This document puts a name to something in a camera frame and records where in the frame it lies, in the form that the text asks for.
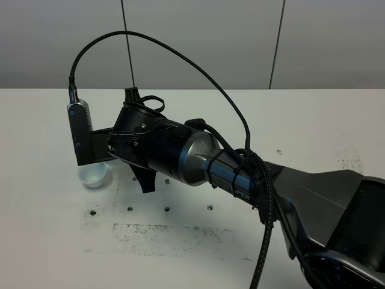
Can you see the far light blue teacup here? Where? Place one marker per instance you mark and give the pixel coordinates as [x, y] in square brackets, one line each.
[114, 163]

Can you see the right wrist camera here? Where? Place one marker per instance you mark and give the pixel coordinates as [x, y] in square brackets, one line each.
[81, 128]

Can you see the light blue teacup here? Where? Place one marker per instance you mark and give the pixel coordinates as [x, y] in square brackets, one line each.
[114, 163]
[92, 175]

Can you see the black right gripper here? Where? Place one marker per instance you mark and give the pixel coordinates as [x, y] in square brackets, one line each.
[134, 137]

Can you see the near light blue teacup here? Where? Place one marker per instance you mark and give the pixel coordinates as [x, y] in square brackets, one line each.
[92, 175]

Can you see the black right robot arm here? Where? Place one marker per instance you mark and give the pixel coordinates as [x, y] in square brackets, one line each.
[333, 222]

